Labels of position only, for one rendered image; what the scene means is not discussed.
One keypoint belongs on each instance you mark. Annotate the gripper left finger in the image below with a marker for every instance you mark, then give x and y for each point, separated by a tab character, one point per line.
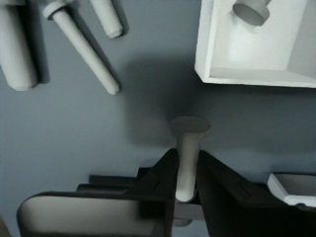
140	214

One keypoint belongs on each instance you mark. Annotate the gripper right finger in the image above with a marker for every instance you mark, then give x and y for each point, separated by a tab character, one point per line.
235	207

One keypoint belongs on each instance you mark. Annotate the dark grey clevis fork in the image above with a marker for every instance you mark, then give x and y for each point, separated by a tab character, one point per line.
99	189

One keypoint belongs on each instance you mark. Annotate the white divided tray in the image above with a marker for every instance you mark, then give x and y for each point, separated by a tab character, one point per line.
282	52

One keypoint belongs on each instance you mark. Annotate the white block with black holes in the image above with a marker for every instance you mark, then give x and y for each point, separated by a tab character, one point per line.
293	189

